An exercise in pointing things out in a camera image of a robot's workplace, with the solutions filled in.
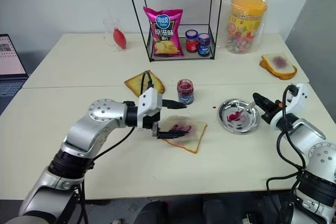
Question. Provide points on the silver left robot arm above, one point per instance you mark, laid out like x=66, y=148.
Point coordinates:
x=89, y=127

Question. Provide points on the toasted bread slice under stack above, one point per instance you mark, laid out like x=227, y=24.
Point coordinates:
x=284, y=75

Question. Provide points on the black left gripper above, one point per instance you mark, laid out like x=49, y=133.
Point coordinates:
x=154, y=120

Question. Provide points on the red bulb dropper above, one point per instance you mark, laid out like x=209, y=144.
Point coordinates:
x=119, y=37

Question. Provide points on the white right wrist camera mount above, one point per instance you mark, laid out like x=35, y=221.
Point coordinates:
x=302, y=98

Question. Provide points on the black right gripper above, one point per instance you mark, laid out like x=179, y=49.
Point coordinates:
x=274, y=111

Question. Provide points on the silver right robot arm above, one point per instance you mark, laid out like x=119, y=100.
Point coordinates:
x=315, y=153

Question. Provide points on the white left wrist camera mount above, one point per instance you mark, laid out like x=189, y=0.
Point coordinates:
x=151, y=100

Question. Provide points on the blue jam jar closed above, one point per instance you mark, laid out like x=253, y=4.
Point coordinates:
x=204, y=45

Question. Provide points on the bread slice with purple stain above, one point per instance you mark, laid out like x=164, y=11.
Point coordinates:
x=278, y=62

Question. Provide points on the candy jar with orange lid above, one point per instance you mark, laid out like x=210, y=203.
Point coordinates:
x=244, y=24

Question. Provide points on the white bread slice with jam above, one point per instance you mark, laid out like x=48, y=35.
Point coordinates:
x=194, y=137

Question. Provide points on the plain toast slice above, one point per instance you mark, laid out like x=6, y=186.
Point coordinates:
x=135, y=85

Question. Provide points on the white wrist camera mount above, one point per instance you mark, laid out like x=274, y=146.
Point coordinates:
x=151, y=100
x=302, y=98

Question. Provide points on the red jam jar closed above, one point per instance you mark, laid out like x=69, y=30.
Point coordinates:
x=191, y=41

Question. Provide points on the round metal plate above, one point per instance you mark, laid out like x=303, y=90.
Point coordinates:
x=249, y=125

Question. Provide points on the pink potato chips bag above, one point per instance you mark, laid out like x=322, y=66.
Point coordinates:
x=164, y=35

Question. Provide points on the clear drinking glass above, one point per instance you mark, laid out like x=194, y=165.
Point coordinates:
x=107, y=32

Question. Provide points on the metal spoon with jam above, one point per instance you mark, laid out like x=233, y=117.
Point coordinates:
x=244, y=110

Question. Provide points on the open laptop computer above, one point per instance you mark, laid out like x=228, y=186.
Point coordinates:
x=10, y=58

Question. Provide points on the open jam jar blue label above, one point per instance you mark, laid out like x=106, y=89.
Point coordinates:
x=185, y=93

